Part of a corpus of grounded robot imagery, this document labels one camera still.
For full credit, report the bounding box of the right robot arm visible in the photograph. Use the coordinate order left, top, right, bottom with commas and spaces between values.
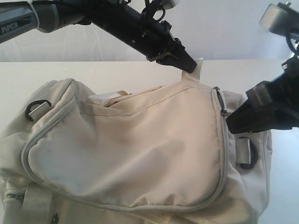
226, 3, 299, 134

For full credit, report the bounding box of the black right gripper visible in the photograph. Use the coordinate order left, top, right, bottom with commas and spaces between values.
226, 56, 299, 134

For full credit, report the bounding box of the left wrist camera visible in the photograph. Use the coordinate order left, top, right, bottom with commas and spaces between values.
158, 0, 180, 10

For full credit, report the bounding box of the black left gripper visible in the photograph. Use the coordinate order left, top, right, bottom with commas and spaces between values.
127, 20, 197, 72

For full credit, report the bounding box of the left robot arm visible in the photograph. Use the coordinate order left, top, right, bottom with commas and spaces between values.
0, 0, 197, 73

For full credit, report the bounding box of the beige duffel bag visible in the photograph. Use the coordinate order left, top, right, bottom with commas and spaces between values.
0, 68, 272, 224

